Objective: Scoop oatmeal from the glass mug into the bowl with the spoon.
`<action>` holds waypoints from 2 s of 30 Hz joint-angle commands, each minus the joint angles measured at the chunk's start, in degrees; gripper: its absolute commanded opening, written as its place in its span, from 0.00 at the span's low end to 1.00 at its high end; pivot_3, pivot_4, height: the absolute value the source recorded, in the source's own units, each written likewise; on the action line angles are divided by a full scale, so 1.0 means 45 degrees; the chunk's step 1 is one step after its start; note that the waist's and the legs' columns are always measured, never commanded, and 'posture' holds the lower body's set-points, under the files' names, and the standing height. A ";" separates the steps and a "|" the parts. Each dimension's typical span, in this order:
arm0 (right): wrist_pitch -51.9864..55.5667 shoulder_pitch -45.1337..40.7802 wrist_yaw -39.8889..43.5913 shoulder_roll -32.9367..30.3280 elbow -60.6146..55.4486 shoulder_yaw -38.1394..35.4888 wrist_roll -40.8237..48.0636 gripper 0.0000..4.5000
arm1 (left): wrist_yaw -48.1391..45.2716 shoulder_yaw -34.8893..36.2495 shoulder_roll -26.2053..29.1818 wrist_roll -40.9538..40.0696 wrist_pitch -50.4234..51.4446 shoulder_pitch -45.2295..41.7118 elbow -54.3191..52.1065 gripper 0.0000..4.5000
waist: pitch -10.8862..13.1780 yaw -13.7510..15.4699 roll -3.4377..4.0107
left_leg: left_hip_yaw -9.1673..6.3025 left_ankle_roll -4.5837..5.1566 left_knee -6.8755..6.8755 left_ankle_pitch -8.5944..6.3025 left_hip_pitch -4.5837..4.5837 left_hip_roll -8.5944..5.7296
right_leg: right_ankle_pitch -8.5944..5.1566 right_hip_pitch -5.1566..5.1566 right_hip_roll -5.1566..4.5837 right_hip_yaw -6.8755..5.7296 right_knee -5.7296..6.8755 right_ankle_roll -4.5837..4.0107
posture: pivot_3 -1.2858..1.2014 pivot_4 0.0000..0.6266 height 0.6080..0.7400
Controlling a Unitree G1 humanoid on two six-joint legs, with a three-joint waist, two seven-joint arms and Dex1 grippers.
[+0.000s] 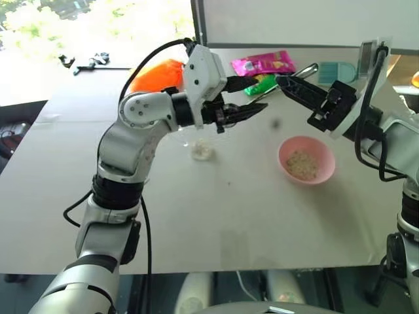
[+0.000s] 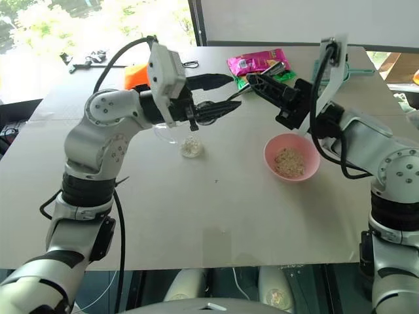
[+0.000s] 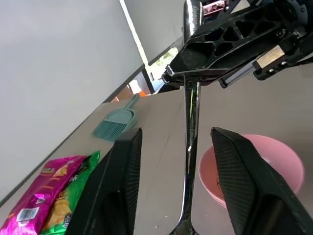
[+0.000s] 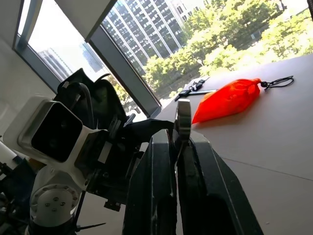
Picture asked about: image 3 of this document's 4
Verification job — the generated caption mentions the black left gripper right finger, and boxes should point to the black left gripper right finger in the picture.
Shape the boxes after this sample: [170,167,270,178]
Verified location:
[210,127,313,235]

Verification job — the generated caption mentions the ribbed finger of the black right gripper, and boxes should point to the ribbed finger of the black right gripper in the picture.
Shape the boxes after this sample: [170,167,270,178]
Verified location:
[168,0,308,74]

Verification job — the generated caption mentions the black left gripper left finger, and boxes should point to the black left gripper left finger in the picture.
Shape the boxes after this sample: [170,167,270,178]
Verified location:
[66,127,143,235]

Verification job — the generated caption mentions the thin finger of the black right gripper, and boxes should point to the thin finger of the black right gripper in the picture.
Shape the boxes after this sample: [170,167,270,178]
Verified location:
[161,64,248,87]

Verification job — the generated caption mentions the shiny metal spoon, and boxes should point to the shiny metal spoon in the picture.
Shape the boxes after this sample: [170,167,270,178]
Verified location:
[168,0,204,235]

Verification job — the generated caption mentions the oatmeal flakes in bowl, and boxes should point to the oatmeal flakes in bowl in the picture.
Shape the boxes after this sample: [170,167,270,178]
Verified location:
[215,171,225,195]

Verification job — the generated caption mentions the pink plastic bowl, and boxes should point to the pink plastic bowl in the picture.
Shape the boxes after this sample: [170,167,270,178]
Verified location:
[198,134,305,209]

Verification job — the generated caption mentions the green potato chip bag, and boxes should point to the green potato chip bag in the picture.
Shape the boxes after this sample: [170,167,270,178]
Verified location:
[40,150,101,235]

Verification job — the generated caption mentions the teal hand brush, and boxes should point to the teal hand brush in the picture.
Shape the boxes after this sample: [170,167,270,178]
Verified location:
[92,119,127,142]

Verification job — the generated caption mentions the magenta potato chip bag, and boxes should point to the magenta potato chip bag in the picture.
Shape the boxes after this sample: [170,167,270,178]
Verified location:
[0,155,88,235]

